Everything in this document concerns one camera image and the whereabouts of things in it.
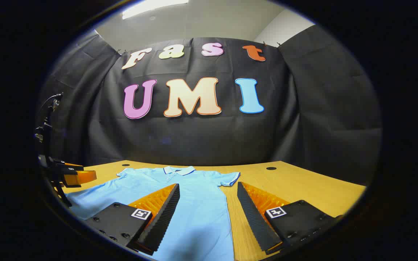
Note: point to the light blue T-shirt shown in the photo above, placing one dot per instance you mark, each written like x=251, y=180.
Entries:
x=201, y=203

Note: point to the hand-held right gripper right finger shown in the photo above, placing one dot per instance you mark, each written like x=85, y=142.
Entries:
x=254, y=217

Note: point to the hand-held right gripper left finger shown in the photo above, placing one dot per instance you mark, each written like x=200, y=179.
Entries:
x=162, y=217

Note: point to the black backdrop cloth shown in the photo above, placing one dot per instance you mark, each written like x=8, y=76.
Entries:
x=201, y=137

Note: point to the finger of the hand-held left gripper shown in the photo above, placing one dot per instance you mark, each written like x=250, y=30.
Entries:
x=72, y=166
x=80, y=177

